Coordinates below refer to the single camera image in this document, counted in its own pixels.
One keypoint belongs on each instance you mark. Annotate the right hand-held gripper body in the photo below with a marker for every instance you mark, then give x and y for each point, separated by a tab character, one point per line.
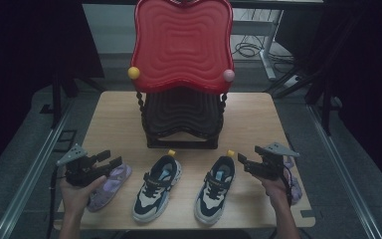
270	164

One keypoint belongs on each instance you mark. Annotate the navy and white child's sneaker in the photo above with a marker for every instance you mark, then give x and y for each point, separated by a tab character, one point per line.
155	189
215	189

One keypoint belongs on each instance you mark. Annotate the white metal desk frame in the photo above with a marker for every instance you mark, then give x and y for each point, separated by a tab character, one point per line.
269	49

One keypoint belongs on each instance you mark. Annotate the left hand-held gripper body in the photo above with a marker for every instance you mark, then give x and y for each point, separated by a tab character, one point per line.
79	171

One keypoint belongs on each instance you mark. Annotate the person's left hand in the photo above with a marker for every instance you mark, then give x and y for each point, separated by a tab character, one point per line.
76	199

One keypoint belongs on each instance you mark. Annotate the metal floor rail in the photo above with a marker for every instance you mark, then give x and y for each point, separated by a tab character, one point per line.
30	179
344	172

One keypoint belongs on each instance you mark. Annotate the person's right hand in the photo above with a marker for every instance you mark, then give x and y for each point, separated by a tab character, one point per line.
273	189

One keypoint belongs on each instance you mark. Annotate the red and black shoe rack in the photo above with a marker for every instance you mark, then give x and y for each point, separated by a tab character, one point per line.
182	49

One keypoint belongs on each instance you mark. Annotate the lilac child's sandal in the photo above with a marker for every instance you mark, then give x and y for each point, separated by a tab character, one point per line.
295	191
112	186

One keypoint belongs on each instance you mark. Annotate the white power strip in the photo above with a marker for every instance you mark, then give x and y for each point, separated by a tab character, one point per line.
293	80

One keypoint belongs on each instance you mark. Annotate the black metal stand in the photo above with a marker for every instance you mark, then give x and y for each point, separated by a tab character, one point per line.
325	99
57	99

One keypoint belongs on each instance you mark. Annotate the dark curtain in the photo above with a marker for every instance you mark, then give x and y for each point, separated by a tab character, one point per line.
371	83
20	66

